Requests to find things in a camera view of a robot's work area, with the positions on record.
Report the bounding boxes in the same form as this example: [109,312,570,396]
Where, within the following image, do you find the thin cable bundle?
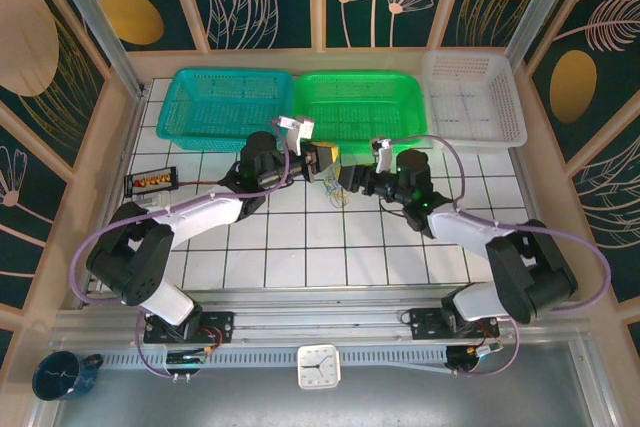
[319,174,351,209]

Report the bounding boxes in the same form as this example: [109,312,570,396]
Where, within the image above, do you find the white plastic basket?
[421,50,530,149]

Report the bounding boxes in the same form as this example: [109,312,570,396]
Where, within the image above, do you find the aluminium mounting rail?
[47,284,594,348]

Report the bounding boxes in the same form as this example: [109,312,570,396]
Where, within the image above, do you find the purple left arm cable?
[69,118,301,379]

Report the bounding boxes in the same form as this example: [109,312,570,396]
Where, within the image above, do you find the green plastic basket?
[291,70,429,156]

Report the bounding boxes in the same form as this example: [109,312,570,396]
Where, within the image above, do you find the grey slotted cable duct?
[97,344,454,373]

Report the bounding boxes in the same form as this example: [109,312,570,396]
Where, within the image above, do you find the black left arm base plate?
[143,310,235,346]

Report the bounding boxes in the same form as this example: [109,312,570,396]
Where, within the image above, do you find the teal plastic basket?
[156,67,294,153]

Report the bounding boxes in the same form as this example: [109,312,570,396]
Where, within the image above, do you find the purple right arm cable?
[387,134,612,379]

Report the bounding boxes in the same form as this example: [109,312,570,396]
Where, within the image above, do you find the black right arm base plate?
[409,306,501,341]

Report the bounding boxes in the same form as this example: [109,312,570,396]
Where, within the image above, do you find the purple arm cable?
[387,134,612,379]
[69,118,301,379]

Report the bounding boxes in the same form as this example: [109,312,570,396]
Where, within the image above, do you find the black terminal block yellow plugs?
[123,165,180,197]

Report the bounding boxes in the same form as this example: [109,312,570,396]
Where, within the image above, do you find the white square clock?
[297,344,342,390]

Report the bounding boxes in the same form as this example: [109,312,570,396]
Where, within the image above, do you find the dark blue mug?
[31,351,104,402]

